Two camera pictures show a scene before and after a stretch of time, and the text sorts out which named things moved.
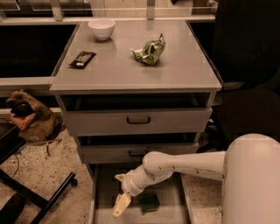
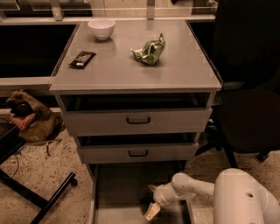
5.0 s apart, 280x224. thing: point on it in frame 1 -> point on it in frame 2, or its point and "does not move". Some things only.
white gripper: x=130 y=184 -> x=161 y=196
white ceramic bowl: x=102 y=28 does not move
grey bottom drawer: x=104 y=187 does not move
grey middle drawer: x=130 y=148 does not move
